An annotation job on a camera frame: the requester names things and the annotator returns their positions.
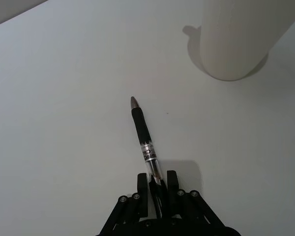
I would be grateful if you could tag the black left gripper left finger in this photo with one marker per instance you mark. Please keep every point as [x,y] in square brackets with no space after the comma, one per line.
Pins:
[130,206]

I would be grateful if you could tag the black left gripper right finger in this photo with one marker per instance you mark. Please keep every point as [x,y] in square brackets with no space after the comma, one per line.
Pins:
[186,204]

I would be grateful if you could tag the black clear ballpoint pen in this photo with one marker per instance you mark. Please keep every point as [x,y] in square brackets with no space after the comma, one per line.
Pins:
[143,140]

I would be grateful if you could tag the white table cloth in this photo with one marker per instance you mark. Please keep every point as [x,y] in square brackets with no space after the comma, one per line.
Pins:
[64,110]

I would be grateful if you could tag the cream vacuum bottle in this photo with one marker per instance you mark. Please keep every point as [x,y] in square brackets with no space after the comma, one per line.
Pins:
[238,39]

